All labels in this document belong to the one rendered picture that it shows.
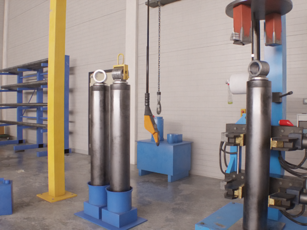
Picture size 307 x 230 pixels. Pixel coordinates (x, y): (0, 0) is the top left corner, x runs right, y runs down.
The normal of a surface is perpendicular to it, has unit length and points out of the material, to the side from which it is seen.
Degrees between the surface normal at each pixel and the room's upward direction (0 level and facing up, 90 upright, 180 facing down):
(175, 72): 90
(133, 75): 90
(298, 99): 90
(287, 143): 90
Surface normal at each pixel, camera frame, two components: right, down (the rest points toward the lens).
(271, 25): -0.90, 0.00
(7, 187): 0.39, 0.02
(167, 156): -0.63, 0.00
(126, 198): 0.63, 0.02
